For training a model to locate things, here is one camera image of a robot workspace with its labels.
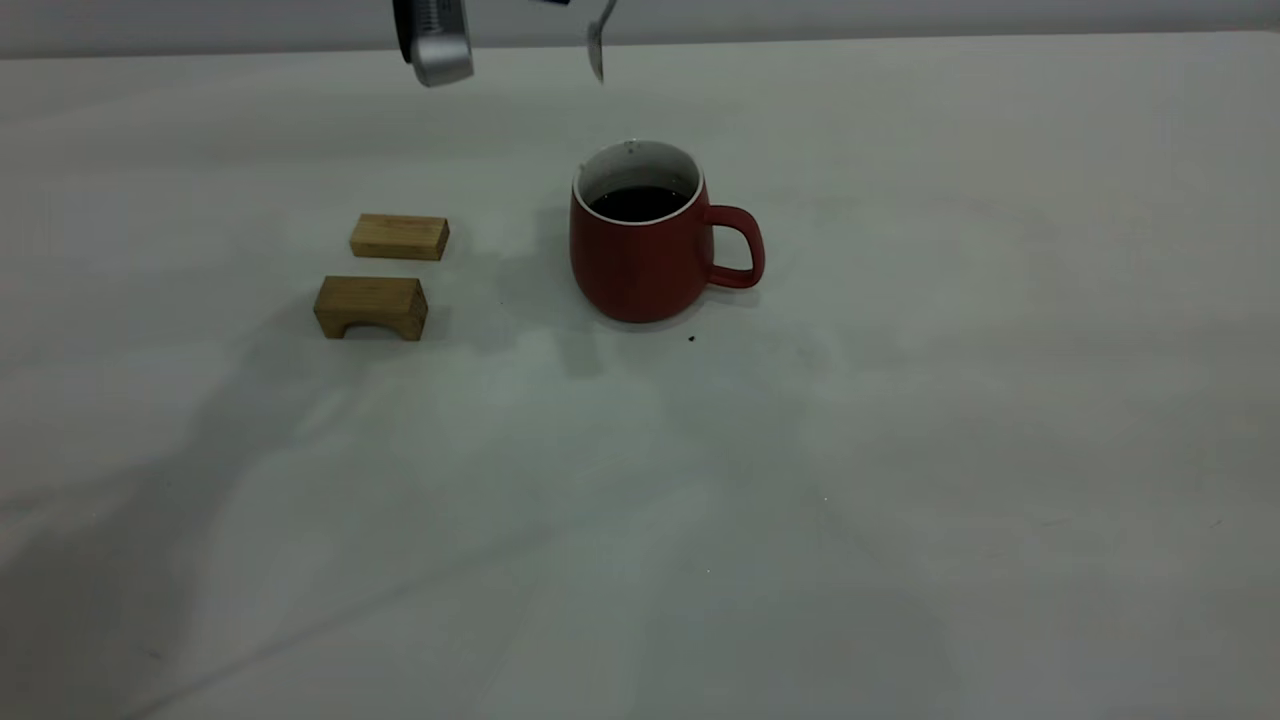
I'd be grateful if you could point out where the pink handled metal spoon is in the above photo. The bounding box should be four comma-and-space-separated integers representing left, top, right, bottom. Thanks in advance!
585, 0, 619, 84

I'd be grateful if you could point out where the red ceramic mug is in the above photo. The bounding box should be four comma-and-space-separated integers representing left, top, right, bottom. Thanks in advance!
570, 140, 766, 324

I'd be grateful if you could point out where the dark coffee liquid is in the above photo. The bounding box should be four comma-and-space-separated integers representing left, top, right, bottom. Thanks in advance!
592, 185, 693, 223

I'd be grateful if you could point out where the flat rectangular wooden block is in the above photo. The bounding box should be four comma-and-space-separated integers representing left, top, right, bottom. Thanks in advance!
349, 213, 450, 262

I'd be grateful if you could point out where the arched wooden block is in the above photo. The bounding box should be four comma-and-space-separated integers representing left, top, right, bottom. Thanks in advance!
313, 276, 429, 342

